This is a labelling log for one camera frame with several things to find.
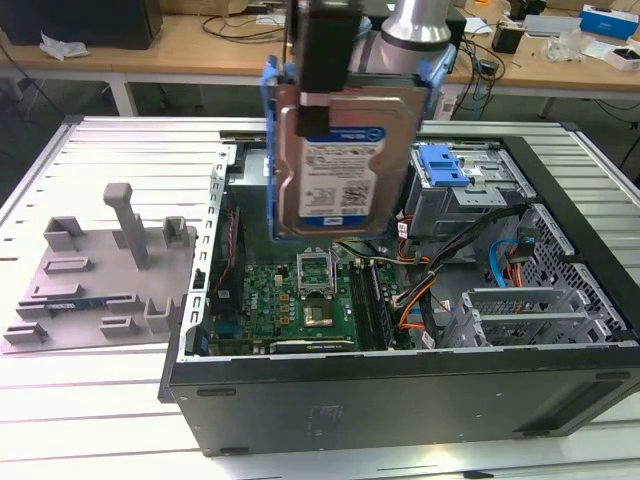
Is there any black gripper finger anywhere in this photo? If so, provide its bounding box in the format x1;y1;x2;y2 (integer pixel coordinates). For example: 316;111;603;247
295;92;332;137

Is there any hard disk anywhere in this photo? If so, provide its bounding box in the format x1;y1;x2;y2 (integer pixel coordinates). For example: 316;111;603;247
259;54;434;246

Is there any blue data wire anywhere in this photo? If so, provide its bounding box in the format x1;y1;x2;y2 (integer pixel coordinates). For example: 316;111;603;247
488;238;524;290

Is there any grey disk bay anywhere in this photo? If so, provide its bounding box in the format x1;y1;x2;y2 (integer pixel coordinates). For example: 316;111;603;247
442;287;629;349

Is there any blue drive latch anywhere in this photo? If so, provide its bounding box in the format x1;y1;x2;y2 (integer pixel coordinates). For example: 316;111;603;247
419;144;471;187

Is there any metal socket cover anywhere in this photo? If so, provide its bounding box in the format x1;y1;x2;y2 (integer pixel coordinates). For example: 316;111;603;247
296;247;336;299

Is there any grey optical drive cage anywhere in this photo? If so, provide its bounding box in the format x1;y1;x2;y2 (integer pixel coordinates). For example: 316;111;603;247
407;142;531;242

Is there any wooden desk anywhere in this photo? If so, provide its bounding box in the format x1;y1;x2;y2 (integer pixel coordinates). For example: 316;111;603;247
0;12;640;119

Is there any small black box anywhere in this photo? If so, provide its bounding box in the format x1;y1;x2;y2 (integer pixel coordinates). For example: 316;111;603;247
492;23;526;55

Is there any green motherboard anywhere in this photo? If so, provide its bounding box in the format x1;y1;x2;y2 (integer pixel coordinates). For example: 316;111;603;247
207;262;416;354

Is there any empty black RAM slot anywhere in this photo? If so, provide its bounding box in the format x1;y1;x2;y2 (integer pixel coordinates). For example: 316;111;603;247
348;260;374;351

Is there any CPU socket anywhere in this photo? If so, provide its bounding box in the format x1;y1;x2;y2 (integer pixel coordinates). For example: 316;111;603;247
299;295;334;331

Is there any RAM stick in slot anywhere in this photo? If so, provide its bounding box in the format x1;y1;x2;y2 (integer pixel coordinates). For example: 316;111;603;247
368;262;392;351

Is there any flat silver box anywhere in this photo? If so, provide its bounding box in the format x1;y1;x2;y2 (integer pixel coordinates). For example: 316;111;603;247
522;13;584;37

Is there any graphics card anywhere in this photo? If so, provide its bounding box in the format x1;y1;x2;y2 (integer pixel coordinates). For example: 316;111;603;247
269;339;356;355

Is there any clear plastic bag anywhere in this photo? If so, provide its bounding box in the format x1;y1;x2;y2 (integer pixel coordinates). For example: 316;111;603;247
545;28;587;64

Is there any large black box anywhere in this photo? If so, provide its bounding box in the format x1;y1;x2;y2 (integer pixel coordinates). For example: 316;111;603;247
0;0;164;51

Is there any white crumpled wrapper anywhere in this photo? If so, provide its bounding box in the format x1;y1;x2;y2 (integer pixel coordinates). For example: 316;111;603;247
38;30;91;62

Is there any grey parts rack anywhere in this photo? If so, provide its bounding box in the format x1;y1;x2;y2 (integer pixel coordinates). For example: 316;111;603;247
2;182;199;356

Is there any blue cardboard box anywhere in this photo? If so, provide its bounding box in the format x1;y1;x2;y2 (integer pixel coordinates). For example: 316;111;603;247
578;3;640;42

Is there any white phone box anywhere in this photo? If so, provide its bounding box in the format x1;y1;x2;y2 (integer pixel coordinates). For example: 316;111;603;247
605;43;640;72

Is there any RAM stick on rack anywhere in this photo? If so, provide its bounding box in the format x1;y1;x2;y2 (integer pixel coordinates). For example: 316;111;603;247
45;298;109;310

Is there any black PC case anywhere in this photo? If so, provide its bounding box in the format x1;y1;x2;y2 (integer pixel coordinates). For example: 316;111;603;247
158;121;640;457

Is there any yellow wire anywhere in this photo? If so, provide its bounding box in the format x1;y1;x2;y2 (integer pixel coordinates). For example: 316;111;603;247
333;238;384;251

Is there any black cable bundle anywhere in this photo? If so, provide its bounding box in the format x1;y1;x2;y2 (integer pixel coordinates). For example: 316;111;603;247
424;202;529;281

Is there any orange flat wire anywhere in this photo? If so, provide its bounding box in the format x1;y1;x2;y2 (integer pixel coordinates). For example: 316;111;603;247
398;287;441;332

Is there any orange power wire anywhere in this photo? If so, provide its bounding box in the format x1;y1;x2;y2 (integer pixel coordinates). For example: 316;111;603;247
504;252;532;290

